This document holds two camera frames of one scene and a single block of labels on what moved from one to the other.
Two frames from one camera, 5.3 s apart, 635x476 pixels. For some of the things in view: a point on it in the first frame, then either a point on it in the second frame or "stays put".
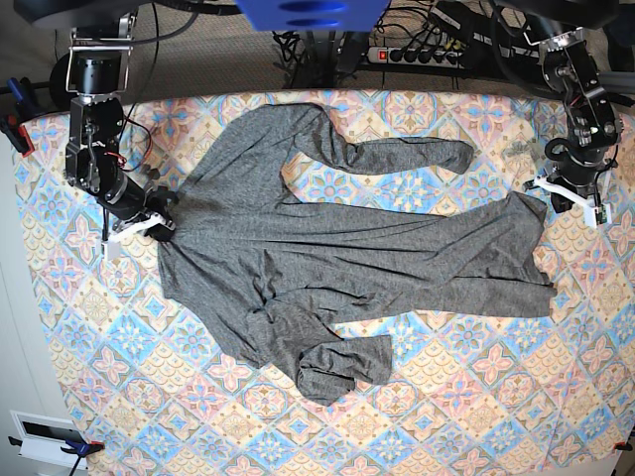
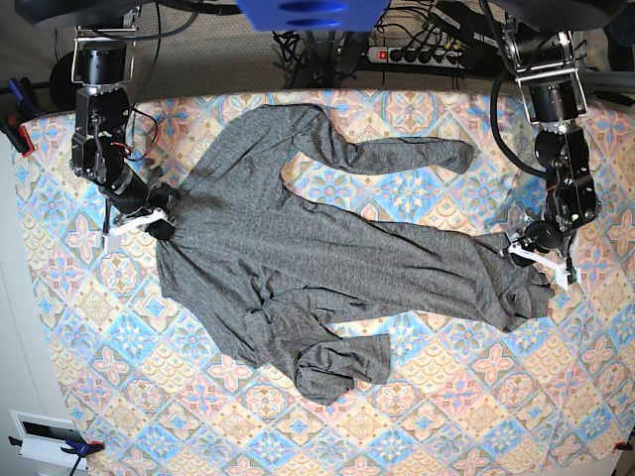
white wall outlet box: [43, 437] stays put
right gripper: [574, 179] → [541, 242]
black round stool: [58, 83] stays put
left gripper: [132, 209] stays put
